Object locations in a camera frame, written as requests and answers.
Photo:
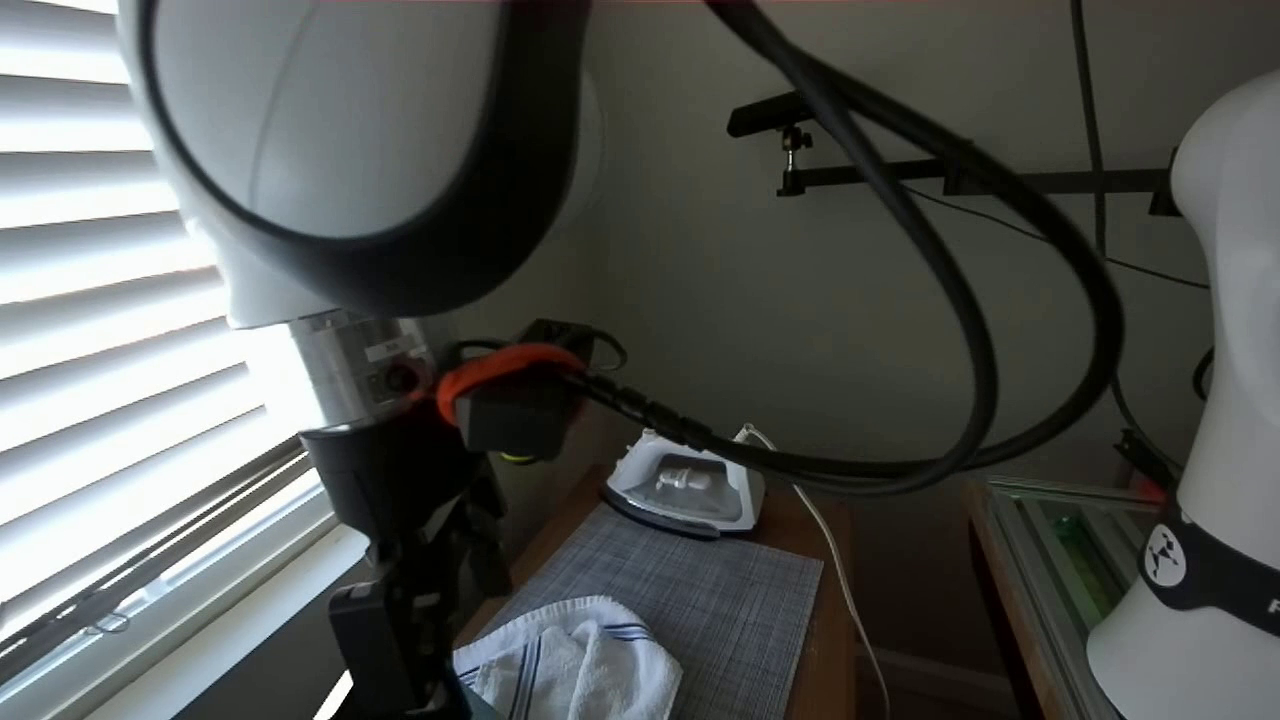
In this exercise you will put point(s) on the grey ironing board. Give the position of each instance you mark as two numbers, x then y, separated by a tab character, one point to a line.
727	600

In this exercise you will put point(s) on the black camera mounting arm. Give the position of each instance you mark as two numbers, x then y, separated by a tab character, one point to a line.
1042	178

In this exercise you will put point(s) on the white window blinds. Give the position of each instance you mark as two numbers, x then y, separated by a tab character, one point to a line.
121	403

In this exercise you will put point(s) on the red and black clamp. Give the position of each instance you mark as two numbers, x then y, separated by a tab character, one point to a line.
1144	463

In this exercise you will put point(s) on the white window frame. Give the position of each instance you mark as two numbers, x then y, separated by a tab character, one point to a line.
202	624

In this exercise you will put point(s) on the white clothes iron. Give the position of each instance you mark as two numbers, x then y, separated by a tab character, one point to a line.
682	487

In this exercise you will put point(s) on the white towel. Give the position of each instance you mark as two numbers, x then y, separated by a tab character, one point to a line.
575	660

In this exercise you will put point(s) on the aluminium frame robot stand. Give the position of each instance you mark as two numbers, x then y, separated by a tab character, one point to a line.
1053	587

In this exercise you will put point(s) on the wooden table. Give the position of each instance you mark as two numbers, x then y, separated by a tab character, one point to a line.
832	664

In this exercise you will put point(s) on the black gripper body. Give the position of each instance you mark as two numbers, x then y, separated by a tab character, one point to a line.
403	487

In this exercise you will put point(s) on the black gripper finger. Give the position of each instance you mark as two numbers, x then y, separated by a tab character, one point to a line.
445	624
383	652

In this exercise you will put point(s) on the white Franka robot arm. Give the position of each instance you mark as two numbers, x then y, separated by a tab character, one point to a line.
363	120

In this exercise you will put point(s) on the black bar camera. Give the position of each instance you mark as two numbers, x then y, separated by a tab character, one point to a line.
765	112

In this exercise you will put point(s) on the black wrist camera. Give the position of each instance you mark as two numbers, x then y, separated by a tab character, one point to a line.
516	421

